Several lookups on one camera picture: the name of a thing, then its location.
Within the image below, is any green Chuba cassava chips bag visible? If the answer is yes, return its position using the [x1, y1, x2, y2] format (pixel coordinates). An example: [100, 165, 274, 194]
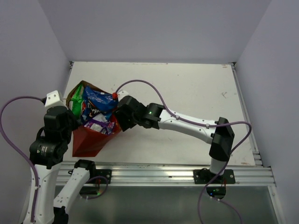
[70, 84, 85, 119]

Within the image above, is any purple snack packet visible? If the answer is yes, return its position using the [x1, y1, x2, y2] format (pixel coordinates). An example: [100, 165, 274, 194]
[84, 113, 116, 135]

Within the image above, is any blue Doritos chips bag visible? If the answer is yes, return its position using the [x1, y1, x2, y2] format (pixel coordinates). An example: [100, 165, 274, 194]
[81, 86, 118, 123]

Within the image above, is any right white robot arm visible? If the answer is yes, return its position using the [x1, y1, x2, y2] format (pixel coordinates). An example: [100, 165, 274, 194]
[114, 96, 235, 183]

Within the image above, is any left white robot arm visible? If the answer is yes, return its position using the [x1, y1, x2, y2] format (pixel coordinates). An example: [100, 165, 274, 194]
[24, 106, 97, 224]

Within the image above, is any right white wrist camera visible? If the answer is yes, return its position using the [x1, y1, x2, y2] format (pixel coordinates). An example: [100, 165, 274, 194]
[112, 90, 129, 102]

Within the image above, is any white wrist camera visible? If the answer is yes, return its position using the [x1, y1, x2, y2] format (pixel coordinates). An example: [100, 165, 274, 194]
[44, 90, 64, 110]
[112, 90, 129, 102]

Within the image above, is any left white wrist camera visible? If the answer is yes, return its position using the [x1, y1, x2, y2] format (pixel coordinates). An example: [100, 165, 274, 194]
[44, 90, 64, 110]

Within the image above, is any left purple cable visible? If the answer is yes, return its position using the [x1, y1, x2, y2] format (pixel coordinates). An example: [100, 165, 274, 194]
[0, 96, 46, 222]

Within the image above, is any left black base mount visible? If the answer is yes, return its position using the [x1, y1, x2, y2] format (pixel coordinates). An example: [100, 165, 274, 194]
[90, 169, 112, 185]

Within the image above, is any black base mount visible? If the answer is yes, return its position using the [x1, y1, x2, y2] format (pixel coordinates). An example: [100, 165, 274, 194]
[193, 168, 236, 184]
[90, 169, 112, 185]

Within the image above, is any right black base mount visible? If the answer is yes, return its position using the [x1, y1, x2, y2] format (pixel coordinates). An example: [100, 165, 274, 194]
[193, 168, 236, 184]

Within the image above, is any aluminium frame rail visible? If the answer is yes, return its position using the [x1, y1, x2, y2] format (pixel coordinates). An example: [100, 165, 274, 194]
[30, 161, 276, 187]

